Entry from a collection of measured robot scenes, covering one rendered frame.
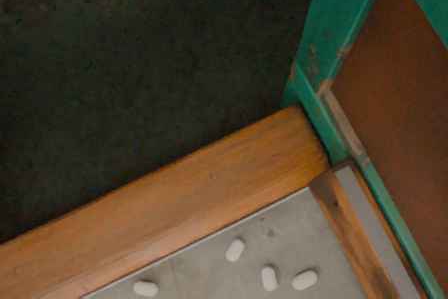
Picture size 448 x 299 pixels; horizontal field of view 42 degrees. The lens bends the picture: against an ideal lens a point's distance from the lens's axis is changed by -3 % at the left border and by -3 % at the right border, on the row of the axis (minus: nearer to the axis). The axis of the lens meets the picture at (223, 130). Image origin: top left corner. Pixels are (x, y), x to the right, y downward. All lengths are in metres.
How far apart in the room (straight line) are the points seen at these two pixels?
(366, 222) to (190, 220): 0.25
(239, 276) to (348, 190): 0.21
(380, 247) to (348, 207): 0.07
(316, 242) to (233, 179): 0.15
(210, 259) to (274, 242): 0.10
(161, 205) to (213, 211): 0.07
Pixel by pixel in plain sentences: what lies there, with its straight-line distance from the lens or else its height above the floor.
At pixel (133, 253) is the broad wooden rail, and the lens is 0.87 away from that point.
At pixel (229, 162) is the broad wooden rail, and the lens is 0.88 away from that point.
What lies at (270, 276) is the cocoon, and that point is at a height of 0.76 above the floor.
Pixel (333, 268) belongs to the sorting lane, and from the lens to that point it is 0.90.
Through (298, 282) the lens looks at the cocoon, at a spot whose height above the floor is 0.76.
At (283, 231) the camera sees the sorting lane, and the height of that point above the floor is 0.74.
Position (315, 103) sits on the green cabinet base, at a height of 0.82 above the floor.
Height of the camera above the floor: 1.63
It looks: 75 degrees down
